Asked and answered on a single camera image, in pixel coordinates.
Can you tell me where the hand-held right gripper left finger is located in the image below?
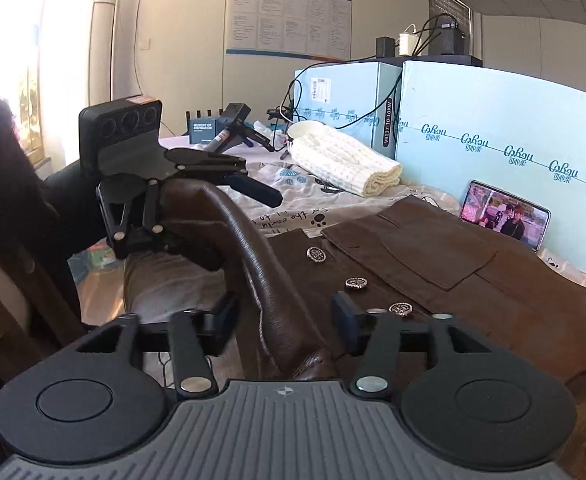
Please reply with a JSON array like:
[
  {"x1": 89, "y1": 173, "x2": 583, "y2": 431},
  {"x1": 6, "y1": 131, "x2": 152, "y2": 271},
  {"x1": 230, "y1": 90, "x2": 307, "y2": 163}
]
[{"x1": 73, "y1": 291, "x2": 242, "y2": 402}]

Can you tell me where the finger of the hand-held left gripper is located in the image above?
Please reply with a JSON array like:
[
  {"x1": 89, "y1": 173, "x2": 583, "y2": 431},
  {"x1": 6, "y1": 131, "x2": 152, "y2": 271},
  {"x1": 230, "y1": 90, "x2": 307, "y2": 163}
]
[
  {"x1": 165, "y1": 147, "x2": 284, "y2": 209},
  {"x1": 96, "y1": 176, "x2": 227, "y2": 272}
]

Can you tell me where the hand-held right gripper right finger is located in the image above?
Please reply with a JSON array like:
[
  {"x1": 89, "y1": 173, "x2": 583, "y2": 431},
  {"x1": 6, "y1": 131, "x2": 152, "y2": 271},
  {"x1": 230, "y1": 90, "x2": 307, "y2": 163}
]
[{"x1": 330, "y1": 291, "x2": 485, "y2": 402}]

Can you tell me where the brown jacket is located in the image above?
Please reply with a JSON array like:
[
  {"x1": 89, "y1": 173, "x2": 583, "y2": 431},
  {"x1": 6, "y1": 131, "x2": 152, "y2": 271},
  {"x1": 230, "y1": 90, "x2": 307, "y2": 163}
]
[{"x1": 123, "y1": 179, "x2": 586, "y2": 480}]

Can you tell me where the black handheld device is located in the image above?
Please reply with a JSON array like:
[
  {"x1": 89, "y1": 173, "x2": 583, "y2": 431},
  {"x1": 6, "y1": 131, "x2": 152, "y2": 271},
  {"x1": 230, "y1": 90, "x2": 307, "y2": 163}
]
[{"x1": 207, "y1": 102, "x2": 285, "y2": 154}]

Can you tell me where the black router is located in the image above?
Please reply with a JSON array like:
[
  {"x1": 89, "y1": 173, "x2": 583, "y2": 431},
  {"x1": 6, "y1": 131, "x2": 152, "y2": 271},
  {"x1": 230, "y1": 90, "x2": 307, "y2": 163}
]
[{"x1": 170, "y1": 106, "x2": 210, "y2": 137}]

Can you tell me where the white bowl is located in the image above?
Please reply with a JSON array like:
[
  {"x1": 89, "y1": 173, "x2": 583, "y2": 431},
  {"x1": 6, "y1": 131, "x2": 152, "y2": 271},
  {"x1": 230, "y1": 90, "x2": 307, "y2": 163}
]
[{"x1": 287, "y1": 120, "x2": 324, "y2": 142}]

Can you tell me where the dark blue small box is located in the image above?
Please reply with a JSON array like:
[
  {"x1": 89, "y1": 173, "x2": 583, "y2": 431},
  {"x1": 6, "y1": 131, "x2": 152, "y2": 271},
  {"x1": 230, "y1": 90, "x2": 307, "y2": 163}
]
[{"x1": 188, "y1": 118, "x2": 218, "y2": 146}]

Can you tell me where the black clip stand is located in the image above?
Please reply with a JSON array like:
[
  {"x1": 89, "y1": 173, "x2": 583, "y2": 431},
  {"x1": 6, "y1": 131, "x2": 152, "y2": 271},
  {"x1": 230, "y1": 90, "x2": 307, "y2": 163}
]
[{"x1": 265, "y1": 106, "x2": 295, "y2": 127}]

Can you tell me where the folded cream knit sweater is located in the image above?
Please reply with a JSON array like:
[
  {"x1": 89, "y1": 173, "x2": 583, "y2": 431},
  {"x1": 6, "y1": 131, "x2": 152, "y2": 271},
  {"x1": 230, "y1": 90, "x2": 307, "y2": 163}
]
[{"x1": 290, "y1": 124, "x2": 403, "y2": 199}]

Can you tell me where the white standing air conditioner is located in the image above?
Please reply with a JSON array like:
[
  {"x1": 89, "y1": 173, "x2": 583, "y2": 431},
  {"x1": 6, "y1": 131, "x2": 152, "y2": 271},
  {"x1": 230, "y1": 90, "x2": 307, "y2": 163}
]
[{"x1": 89, "y1": 0, "x2": 124, "y2": 113}]

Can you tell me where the small light blue carton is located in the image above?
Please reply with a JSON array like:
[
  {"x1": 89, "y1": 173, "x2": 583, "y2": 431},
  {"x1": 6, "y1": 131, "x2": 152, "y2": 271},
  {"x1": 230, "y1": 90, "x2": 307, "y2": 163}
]
[{"x1": 293, "y1": 62, "x2": 404, "y2": 159}]

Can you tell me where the smartphone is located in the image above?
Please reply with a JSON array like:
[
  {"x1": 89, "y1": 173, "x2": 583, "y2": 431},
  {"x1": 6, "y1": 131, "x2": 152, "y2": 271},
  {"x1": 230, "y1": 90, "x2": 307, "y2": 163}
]
[{"x1": 460, "y1": 180, "x2": 552, "y2": 253}]

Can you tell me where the flat black box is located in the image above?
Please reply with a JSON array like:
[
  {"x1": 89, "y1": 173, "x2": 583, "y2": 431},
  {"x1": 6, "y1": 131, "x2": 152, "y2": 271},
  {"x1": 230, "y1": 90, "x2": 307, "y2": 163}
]
[{"x1": 345, "y1": 53, "x2": 483, "y2": 69}]

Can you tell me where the large black power adapter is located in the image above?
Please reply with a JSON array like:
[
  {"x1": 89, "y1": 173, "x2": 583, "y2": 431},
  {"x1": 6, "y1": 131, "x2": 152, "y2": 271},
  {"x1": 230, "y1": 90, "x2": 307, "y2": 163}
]
[{"x1": 439, "y1": 21, "x2": 467, "y2": 56}]

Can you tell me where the large light blue carton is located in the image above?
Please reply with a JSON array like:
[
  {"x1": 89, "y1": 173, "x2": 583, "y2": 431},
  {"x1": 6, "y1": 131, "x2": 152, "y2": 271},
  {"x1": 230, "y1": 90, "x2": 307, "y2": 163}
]
[{"x1": 394, "y1": 60, "x2": 586, "y2": 277}]

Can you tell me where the black cable beside carton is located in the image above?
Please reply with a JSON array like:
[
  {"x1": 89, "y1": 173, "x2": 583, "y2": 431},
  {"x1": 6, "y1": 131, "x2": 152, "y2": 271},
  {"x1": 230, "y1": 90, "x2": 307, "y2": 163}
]
[{"x1": 284, "y1": 67, "x2": 305, "y2": 122}]

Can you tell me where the black cable between cartons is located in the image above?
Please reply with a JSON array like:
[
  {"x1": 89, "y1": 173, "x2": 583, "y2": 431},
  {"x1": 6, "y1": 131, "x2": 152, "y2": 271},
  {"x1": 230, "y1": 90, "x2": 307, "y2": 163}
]
[{"x1": 318, "y1": 82, "x2": 401, "y2": 133}]

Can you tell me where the wall poster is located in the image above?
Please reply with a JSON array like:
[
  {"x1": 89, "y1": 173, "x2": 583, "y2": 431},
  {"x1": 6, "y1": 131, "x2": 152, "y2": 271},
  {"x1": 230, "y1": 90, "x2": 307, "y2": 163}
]
[{"x1": 225, "y1": 0, "x2": 352, "y2": 62}]

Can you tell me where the black power adapter with cables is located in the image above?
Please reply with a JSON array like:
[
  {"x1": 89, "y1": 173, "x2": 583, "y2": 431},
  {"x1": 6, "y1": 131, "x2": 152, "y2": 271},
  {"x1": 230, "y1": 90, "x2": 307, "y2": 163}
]
[{"x1": 410, "y1": 12, "x2": 456, "y2": 56}]

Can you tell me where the wall vent grille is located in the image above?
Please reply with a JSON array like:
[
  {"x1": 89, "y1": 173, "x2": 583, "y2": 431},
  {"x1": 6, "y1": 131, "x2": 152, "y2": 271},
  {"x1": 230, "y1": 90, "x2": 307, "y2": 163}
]
[{"x1": 427, "y1": 0, "x2": 472, "y2": 56}]

